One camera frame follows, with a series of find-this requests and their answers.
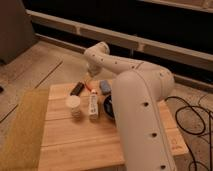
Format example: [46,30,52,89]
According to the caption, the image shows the wooden cutting board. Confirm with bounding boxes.
[37,79,190,171]

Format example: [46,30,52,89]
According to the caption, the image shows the white paper cup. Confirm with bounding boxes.
[65,95,81,118]

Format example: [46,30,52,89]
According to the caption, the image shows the black rectangular remote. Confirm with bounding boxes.
[71,82,84,96]

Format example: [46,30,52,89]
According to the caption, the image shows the white tube bottle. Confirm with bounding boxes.
[88,89,99,119]

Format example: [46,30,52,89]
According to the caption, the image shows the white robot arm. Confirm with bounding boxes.
[84,42,177,171]

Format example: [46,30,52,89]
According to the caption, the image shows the black cable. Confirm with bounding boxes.
[164,94,213,171]

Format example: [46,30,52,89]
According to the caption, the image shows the red pepper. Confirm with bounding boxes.
[84,81,93,91]

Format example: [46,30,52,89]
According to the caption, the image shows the yellow-green cloth mat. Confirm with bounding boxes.
[0,89,49,171]

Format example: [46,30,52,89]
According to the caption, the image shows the blue sponge block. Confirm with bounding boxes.
[99,80,111,94]

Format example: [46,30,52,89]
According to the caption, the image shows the grey cabinet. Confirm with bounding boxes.
[0,0,37,64]

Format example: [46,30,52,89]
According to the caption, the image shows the dark ceramic bowl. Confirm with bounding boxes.
[103,96,115,120]

